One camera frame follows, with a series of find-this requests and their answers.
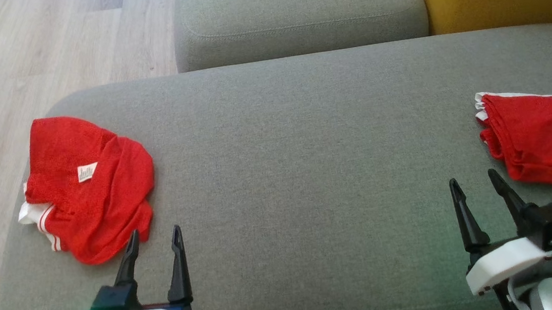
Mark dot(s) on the grey sofa seat cushion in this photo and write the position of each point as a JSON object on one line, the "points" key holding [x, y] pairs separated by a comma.
{"points": [[308, 172]]}

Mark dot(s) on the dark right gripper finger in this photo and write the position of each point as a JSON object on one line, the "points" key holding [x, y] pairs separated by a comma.
{"points": [[469, 222], [509, 198]]}

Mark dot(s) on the red Bulls 23 jersey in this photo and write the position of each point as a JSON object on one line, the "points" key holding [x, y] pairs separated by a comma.
{"points": [[98, 202]]}

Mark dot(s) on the red shorts white trim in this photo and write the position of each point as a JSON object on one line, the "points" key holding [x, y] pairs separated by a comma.
{"points": [[543, 139]]}

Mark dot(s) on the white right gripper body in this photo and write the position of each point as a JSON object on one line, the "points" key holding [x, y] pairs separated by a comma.
{"points": [[504, 262]]}

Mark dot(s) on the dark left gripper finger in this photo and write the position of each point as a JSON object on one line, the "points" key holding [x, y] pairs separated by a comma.
{"points": [[129, 263], [181, 270]]}

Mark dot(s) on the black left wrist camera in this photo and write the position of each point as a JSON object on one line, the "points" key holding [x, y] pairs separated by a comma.
{"points": [[115, 302]]}

